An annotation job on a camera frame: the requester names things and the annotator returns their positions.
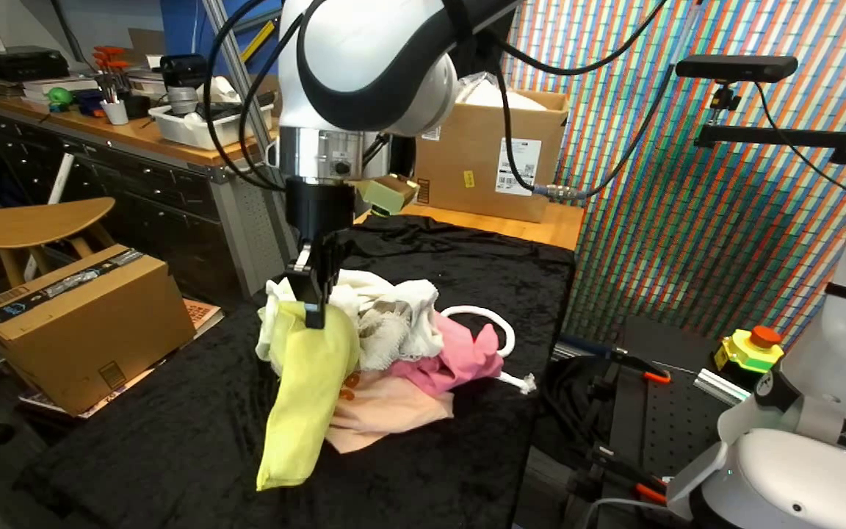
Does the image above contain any orange wooden side table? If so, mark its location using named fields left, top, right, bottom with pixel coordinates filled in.
left=396, top=201, right=587, bottom=256

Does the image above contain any orange red tool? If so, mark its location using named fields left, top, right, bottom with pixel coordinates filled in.
left=92, top=45, right=138, bottom=80

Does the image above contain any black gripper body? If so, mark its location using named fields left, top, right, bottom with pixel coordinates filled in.
left=283, top=177, right=359, bottom=252

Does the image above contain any yellow green cloth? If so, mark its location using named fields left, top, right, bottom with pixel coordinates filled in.
left=252, top=293, right=362, bottom=495

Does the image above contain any silver metal rod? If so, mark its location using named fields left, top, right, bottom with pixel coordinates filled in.
left=694, top=365, right=755, bottom=406

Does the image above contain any black table cloth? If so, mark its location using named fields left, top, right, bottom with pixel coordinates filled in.
left=16, top=214, right=581, bottom=529

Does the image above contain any wooden stool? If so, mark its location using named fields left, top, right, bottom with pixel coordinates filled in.
left=0, top=195, right=120, bottom=289

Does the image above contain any cardboard box with black tape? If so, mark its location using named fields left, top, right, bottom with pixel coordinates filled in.
left=0, top=245, right=201, bottom=417

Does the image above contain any white plastic bin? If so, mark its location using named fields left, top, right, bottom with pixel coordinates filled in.
left=148, top=99, right=280, bottom=157

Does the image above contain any blue board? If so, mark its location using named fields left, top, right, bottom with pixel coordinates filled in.
left=158, top=0, right=286, bottom=63

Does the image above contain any black camera on mount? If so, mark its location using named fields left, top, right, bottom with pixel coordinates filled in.
left=672, top=54, right=799, bottom=112

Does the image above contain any workbench with wooden top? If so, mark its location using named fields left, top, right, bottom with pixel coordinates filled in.
left=0, top=77, right=301, bottom=298

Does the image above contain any white plastic sheet in box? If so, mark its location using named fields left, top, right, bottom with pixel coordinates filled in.
left=453, top=74, right=549, bottom=114

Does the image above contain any grey white towel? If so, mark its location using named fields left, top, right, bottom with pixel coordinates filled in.
left=354, top=276, right=448, bottom=377

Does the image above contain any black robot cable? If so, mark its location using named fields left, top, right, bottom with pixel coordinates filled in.
left=201, top=0, right=683, bottom=202

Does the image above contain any green small object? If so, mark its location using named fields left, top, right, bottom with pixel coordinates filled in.
left=44, top=85, right=76, bottom=114

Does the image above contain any orange handled clamp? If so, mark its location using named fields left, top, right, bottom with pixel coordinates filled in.
left=558, top=334, right=677, bottom=387
left=587, top=443, right=672, bottom=509

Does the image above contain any pink cloth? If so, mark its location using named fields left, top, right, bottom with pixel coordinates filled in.
left=392, top=314, right=505, bottom=396

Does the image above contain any peach printed cloth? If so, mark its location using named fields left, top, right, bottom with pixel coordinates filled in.
left=323, top=368, right=459, bottom=458

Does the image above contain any black case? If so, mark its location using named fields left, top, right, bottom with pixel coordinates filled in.
left=0, top=49, right=75, bottom=83

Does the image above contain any black horizontal mount bar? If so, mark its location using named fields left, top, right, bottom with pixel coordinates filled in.
left=694, top=117, right=846, bottom=171

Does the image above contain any yellow emergency stop button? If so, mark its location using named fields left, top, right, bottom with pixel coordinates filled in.
left=713, top=323, right=788, bottom=377

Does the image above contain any cardboard box with white label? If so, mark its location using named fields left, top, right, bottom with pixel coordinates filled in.
left=414, top=83, right=572, bottom=227

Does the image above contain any silver slanted pole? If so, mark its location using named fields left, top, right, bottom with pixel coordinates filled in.
left=201, top=0, right=301, bottom=259

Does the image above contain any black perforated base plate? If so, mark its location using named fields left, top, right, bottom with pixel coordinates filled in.
left=606, top=371, right=741, bottom=495

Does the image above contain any white cup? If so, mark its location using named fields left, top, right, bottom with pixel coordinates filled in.
left=101, top=98, right=133, bottom=129

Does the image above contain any white rope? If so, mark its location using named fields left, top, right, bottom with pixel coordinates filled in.
left=437, top=304, right=540, bottom=396

